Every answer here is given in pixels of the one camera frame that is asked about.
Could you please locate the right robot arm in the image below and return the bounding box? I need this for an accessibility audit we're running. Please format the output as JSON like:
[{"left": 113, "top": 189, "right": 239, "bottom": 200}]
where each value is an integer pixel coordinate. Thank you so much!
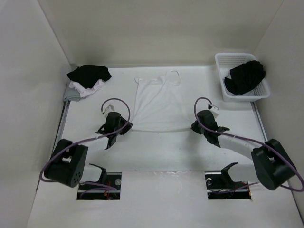
[{"left": 191, "top": 110, "right": 296, "bottom": 190}]

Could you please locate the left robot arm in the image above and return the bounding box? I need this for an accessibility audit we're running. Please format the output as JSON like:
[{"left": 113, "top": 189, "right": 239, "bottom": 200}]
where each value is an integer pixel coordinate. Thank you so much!
[{"left": 39, "top": 112, "right": 133, "bottom": 188}]

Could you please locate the white plastic basket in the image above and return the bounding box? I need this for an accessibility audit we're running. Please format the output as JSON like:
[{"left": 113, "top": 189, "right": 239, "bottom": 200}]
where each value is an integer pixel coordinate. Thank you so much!
[{"left": 215, "top": 53, "right": 270, "bottom": 102}]

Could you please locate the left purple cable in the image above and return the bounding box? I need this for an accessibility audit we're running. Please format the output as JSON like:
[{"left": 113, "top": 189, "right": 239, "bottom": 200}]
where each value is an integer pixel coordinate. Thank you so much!
[{"left": 40, "top": 98, "right": 132, "bottom": 199}]

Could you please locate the purple cable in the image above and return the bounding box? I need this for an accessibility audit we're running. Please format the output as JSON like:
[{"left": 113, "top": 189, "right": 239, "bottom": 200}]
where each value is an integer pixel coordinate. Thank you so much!
[
  {"left": 194, "top": 96, "right": 304, "bottom": 192},
  {"left": 40, "top": 98, "right": 132, "bottom": 199}
]

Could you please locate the black tank top in basket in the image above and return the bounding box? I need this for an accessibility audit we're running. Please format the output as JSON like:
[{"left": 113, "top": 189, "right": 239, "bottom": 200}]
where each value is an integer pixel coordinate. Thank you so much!
[{"left": 224, "top": 60, "right": 266, "bottom": 95}]

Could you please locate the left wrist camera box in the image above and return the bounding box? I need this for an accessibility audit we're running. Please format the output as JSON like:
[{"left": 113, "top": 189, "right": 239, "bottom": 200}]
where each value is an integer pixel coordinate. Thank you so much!
[{"left": 102, "top": 104, "right": 115, "bottom": 118}]

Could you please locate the white tank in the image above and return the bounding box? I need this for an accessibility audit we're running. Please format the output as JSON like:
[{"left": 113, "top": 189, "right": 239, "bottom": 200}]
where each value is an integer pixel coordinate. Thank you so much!
[
  {"left": 132, "top": 70, "right": 191, "bottom": 132},
  {"left": 68, "top": 79, "right": 105, "bottom": 98}
]

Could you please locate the folded black tank top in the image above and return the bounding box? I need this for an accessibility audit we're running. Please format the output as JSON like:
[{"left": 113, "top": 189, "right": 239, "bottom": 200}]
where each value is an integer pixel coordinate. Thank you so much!
[{"left": 67, "top": 65, "right": 112, "bottom": 89}]

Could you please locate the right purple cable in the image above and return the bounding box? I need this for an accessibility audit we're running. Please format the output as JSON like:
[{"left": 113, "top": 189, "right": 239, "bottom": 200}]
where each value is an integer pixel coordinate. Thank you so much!
[{"left": 194, "top": 96, "right": 304, "bottom": 192}]

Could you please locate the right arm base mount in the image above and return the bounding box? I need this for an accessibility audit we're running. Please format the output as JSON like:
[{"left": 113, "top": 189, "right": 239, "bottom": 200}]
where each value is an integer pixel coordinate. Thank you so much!
[{"left": 205, "top": 162, "right": 251, "bottom": 200}]

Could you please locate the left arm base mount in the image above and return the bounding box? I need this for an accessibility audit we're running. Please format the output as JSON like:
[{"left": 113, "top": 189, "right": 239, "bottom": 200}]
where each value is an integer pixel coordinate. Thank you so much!
[{"left": 76, "top": 164, "right": 122, "bottom": 200}]

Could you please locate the folded white tank top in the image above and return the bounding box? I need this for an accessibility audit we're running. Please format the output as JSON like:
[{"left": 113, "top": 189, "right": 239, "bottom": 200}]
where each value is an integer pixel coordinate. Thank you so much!
[{"left": 68, "top": 79, "right": 105, "bottom": 98}]

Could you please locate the folded grey tank top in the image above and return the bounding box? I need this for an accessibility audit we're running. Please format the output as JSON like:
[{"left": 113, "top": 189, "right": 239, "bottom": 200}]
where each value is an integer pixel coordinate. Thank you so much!
[{"left": 63, "top": 86, "right": 81, "bottom": 102}]

